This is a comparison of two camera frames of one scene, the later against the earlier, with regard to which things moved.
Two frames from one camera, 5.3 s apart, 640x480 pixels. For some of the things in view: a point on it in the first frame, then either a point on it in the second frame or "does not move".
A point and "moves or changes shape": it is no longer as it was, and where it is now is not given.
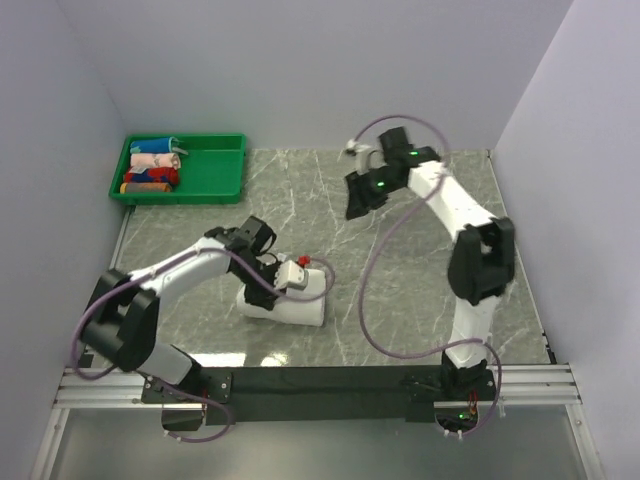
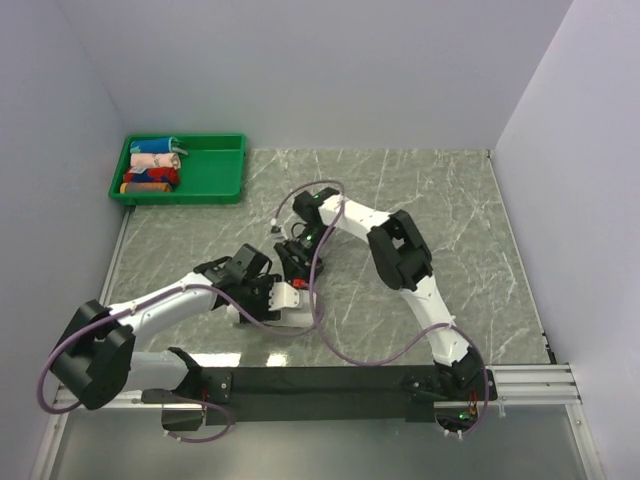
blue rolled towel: [162, 145] does not move
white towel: [291, 311] moves or changes shape
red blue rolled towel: [153, 175] does not move
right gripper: [356, 203] -> [287, 251]
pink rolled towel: [139, 162] does not move
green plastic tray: [211, 173] does not move
